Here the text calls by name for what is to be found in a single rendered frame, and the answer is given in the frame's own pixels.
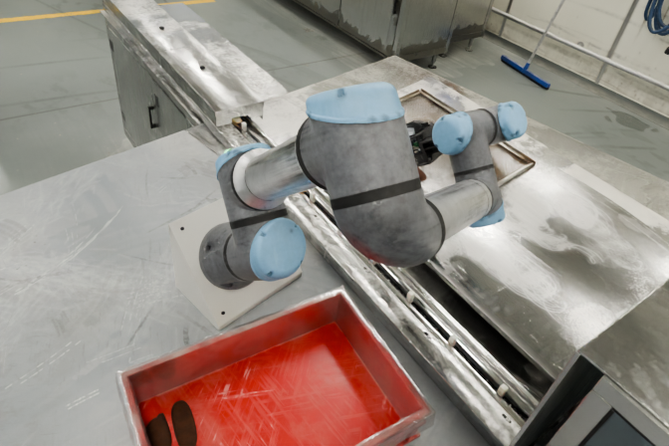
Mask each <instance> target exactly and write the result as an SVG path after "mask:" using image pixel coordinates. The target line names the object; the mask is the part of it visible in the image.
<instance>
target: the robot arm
mask: <svg viewBox="0 0 669 446"><path fill-rule="evenodd" d="M306 107H307V109H306V114H307V116H308V118H306V119H305V121H304V122H303V123H302V124H301V126H300V128H299V130H298V133H297V135H296V136H294V137H292V138H290V139H288V140H286V141H284V142H282V143H281V144H279V145H277V146H275V147H273V148H271V147H270V146H269V145H268V144H266V143H251V144H246V145H242V146H239V147H236V148H233V149H231V150H230V151H226V152H224V153H223V154H221V155H220V156H219V157H218V158H217V160H216V162H215V167H216V177H217V180H218V181H219V184H220V188H221V192H222V196H223V200H224V204H225V208H226V212H227V215H228V219H229V222H225V223H221V224H218V225H216V226H214V227H213V228H212V229H210V230H209V231H208V232H207V233H206V235H205V236H204V238H203V240H202V242H201V244H200V248H199V265H200V268H201V271H202V273H203V275H204V276H205V278H206V279H207V280H208V281H209V282H210V283H211V284H213V285H214V286H216V287H218V288H220V289H224V290H238V289H242V288H245V287H247V286H249V285H250V284H252V283H253V282H254V281H267V282H274V281H278V280H281V279H285V278H288V277H290V276H291V275H293V274H294V273H295V272H296V271H297V270H298V269H299V268H300V266H301V264H302V262H303V261H304V258H305V255H306V239H305V235H304V233H303V231H302V229H301V228H300V226H299V225H296V223H295V222H294V221H292V220H290V219H289V216H288V212H287V208H286V204H285V200H286V199H287V197H288V196H289V195H292V194H296V193H299V192H303V191H306V190H310V189H313V188H317V187H318V188H320V189H322V190H325V191H327V192H328V194H329V198H330V202H331V206H332V210H333V214H334V220H335V222H336V225H337V227H338V229H339V231H340V232H341V234H342V235H343V237H344V238H345V239H346V240H347V241H348V243H349V244H350V245H351V246H352V247H353V248H354V249H355V250H357V251H358V252H359V253H361V254H362V255H364V256H365V257H367V258H368V259H370V260H372V261H374V262H377V263H379V264H382V265H385V266H390V267H396V268H408V267H414V266H417V265H420V264H422V263H425V262H426V261H428V260H429V259H431V258H432V257H434V256H435V255H436V254H437V253H438V252H439V251H440V250H441V248H442V246H443V244H444V242H445V240H447V239H449V238H450V237H452V236H453V235H455V234H457V233H458V232H460V231H462V230H463V229H465V228H466V227H468V226H469V227H470V228H480V227H486V226H490V225H494V224H497V223H500V222H502V221H503V220H504V219H505V217H506V214H505V209H504V200H503V198H502V196H501V192H500V188H499V184H498V180H497V176H496V172H495V168H494V164H493V160H492V156H491V152H490V148H489V145H492V144H496V143H500V142H504V141H511V140H512V139H516V138H519V137H521V136H523V135H524V134H525V132H526V130H527V118H526V113H525V111H524V109H523V108H522V107H521V105H519V104H518V103H516V102H507V103H499V104H498V105H496V106H492V107H488V108H482V109H477V110H472V111H456V112H453V113H451V114H446V115H443V116H442V117H440V118H439V119H438V120H437V121H436V122H435V124H434V123H432V122H430V123H429V124H428V121H422V120H413V121H411V122H408V123H406V121H405V117H404V114H405V110H404V107H402V106H401V103H400V99H399V96H398V93H397V90H396V88H395V87H394V86H393V85H392V84H390V83H386V82H376V83H367V84H360V85H354V86H349V87H343V88H338V89H334V90H329V91H325V92H321V93H318V94H315V95H312V96H310V97H308V98H307V100H306ZM443 153H444V154H448V155H449V157H450V161H451V165H452V169H453V173H454V177H455V181H456V183H455V184H452V185H450V186H447V187H444V188H441V189H439V190H436V191H433V192H431V193H428V194H425V195H424V192H423V189H422V186H421V182H420V178H419V173H418V169H417V167H418V166H422V165H427V164H430V163H432V162H434V161H435V160H436V159H437V158H438V157H439V156H440V155H442V154H443ZM422 163H423V164H422Z"/></svg>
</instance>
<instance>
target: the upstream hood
mask: <svg viewBox="0 0 669 446"><path fill-rule="evenodd" d="M103 2H104V3H105V4H106V5H107V6H108V8H109V9H110V10H111V11H112V12H113V13H114V14H115V15H116V16H117V18H118V19H119V20H120V21H121V22H122V23H123V24H124V25H125V26H126V27H127V29H128V30H129V31H130V32H131V33H132V35H133V36H134V37H135V38H136V39H137V41H138V42H139V43H140V44H141V45H142V46H143V47H144V48H145V49H146V50H147V52H148V53H149V54H150V55H151V56H152V57H153V58H154V59H155V60H156V61H157V63H158V64H159V65H160V66H161V67H162V68H163V69H164V70H165V71H166V72H167V74H168V75H169V76H170V77H171V78H173V79H174V80H175V81H176V82H177V84H178V85H179V86H180V87H181V88H182V89H183V90H184V91H185V92H186V93H187V95H188V96H189V97H190V98H191V99H192V100H193V101H194V102H195V103H196V104H197V106H198V107H199V108H200V109H201V110H202V111H203V112H204V113H205V114H206V115H207V117H208V118H209V119H210V120H211V121H212V122H213V123H214V124H215V125H216V126H219V125H224V124H228V123H232V118H234V117H238V116H242V115H247V114H250V115H251V118H253V117H257V116H259V117H260V118H261V119H263V107H264V101H263V100H262V99H261V98H260V97H258V96H257V95H256V94H255V93H254V92H253V91H252V90H251V89H250V88H249V87H248V86H246V85H245V84H244V83H243V82H242V81H241V80H240V79H239V78H238V77H237V76H235V75H234V74H233V73H232V72H231V71H230V70H229V69H228V68H227V67H226V66H224V65H223V64H222V63H221V62H220V61H219V60H218V59H217V58H216V57H215V56H214V55H212V54H211V53H210V52H209V51H208V50H207V49H206V48H205V47H204V46H203V45H202V44H200V43H199V42H198V41H197V40H196V39H195V38H194V37H193V36H192V35H191V34H189V33H188V32H187V31H186V30H185V29H184V28H183V27H182V26H181V25H180V24H179V23H177V22H176V21H175V20H174V19H173V18H172V17H171V16H170V15H169V14H168V13H166V12H165V11H164V10H163V9H162V8H161V7H160V6H159V5H158V4H157V3H156V2H154V1H153V0H103Z"/></svg>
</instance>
